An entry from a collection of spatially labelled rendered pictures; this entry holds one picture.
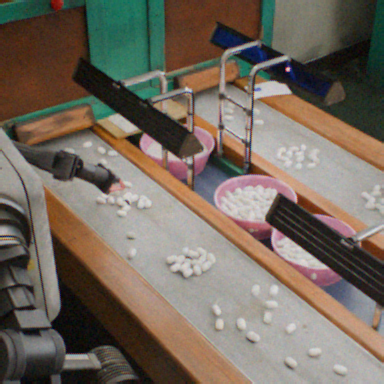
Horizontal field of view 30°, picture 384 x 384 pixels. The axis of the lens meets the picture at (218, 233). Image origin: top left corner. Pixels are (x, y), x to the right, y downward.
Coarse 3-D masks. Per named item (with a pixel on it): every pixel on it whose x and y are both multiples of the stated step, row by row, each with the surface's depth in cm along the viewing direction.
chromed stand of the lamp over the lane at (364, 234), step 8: (376, 224) 162; (360, 232) 160; (368, 232) 160; (376, 232) 161; (352, 240) 158; (360, 240) 159; (352, 248) 157; (376, 304) 183; (376, 312) 184; (376, 320) 185; (376, 328) 187
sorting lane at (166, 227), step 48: (48, 144) 262; (96, 144) 263; (96, 192) 238; (144, 192) 239; (144, 240) 218; (192, 240) 218; (192, 288) 201; (240, 288) 201; (288, 288) 201; (240, 336) 186; (288, 336) 187; (336, 336) 187
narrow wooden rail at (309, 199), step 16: (208, 128) 269; (224, 144) 261; (240, 144) 260; (240, 160) 256; (256, 160) 252; (272, 176) 244; (288, 176) 244; (304, 192) 236; (320, 208) 230; (336, 208) 229; (352, 224) 222; (368, 240) 217
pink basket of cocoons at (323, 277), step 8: (320, 216) 225; (328, 216) 225; (328, 224) 225; (336, 224) 224; (344, 224) 222; (280, 232) 222; (352, 232) 219; (272, 240) 214; (280, 256) 209; (296, 264) 206; (312, 272) 207; (320, 272) 206; (328, 272) 207; (312, 280) 210; (320, 280) 210; (328, 280) 211; (336, 280) 213
